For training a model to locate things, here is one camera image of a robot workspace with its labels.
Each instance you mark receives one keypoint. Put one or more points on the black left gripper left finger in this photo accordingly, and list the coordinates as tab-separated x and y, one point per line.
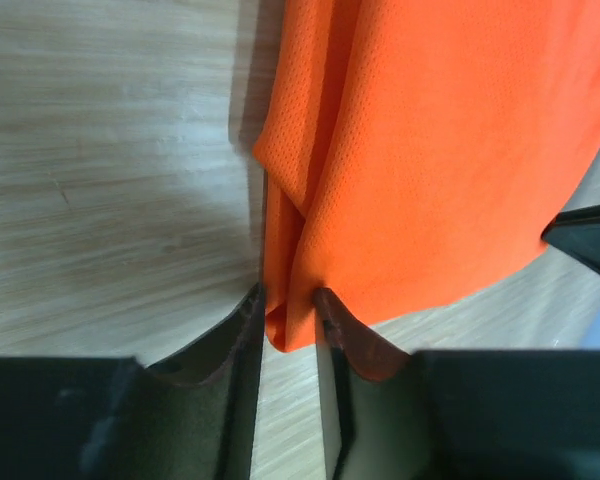
190	415

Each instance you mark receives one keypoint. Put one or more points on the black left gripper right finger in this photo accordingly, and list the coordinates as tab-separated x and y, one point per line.
452	414

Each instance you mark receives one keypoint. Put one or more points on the orange t-shirt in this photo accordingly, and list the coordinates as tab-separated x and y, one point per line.
416	150

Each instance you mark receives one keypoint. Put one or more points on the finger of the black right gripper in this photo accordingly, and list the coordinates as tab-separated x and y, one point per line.
577	234

